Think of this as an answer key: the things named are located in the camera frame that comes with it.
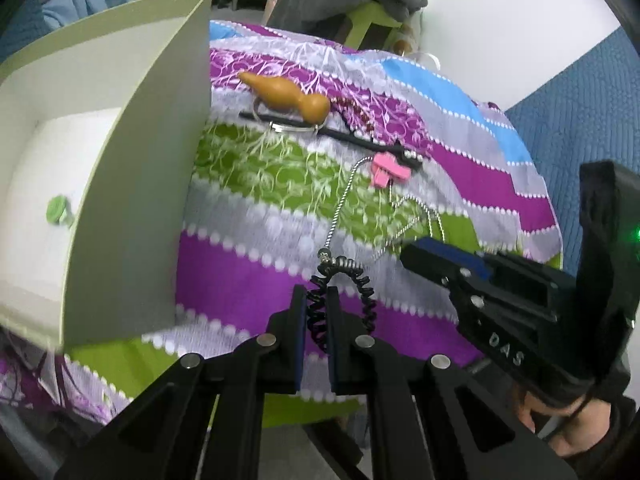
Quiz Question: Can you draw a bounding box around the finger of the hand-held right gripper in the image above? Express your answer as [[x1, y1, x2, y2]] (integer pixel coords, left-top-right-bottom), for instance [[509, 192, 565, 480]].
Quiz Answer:
[[399, 243, 602, 404], [416, 237, 584, 322]]

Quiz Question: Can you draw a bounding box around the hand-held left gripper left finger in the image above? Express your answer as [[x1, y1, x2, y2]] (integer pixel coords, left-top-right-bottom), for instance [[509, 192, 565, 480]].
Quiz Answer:
[[52, 284, 308, 480]]

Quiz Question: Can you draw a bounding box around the green plastic stool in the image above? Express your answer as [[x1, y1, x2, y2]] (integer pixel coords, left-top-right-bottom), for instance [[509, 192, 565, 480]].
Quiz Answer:
[[344, 2, 402, 52]]

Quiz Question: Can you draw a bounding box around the black coil hair tie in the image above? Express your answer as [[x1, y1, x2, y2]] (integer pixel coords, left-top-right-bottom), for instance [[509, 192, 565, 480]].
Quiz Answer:
[[306, 255, 379, 354]]

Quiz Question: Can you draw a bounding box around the pink hair clip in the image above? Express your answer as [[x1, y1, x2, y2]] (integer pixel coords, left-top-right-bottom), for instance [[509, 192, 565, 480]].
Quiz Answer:
[[370, 153, 412, 189]]

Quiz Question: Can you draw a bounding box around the small blue quilted cushion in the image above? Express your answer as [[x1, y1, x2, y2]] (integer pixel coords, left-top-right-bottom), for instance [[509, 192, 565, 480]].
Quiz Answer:
[[502, 27, 640, 257]]

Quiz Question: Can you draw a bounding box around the person's right hand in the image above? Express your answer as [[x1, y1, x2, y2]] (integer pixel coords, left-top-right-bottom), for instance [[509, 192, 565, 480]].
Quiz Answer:
[[518, 389, 615, 460]]

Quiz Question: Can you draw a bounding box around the black chair base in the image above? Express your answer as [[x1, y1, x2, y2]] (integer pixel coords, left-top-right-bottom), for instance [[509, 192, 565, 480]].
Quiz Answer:
[[300, 410, 366, 469]]

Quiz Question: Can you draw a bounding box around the dark red bead bracelet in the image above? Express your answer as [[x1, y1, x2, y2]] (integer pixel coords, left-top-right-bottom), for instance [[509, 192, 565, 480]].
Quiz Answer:
[[329, 99, 377, 137]]

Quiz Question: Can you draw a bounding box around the pale green cardboard box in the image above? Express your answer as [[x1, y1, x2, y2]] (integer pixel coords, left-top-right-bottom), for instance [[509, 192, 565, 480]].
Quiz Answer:
[[0, 0, 216, 357]]

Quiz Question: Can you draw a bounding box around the person's right forearm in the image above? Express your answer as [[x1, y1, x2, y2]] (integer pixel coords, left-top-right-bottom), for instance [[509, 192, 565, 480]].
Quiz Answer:
[[575, 396, 640, 480]]

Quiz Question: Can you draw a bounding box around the wooden gourd pendant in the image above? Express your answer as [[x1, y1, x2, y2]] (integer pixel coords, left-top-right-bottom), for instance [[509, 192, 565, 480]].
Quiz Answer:
[[238, 72, 332, 126]]

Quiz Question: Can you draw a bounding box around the purple green striped printed cloth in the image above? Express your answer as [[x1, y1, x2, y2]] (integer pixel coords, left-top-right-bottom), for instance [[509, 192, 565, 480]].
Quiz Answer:
[[0, 20, 564, 429]]

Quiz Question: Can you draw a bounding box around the light blue cloth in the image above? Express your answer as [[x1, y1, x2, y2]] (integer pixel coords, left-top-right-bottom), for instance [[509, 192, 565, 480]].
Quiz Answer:
[[41, 0, 134, 32]]

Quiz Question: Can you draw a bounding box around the green round brooch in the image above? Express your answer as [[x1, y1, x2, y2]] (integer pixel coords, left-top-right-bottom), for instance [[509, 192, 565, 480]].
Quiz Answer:
[[45, 194, 76, 226]]

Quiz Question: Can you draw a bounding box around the black hair stick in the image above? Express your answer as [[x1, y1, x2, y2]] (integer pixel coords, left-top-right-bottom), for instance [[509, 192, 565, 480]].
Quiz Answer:
[[238, 111, 426, 167]]

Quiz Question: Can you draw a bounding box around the silver chain necklace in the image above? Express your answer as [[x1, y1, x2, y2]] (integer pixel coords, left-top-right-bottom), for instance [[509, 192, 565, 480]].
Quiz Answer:
[[319, 156, 447, 262]]

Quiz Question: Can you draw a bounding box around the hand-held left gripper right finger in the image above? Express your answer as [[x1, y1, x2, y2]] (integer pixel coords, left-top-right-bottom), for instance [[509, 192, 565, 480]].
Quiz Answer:
[[326, 286, 577, 480]]

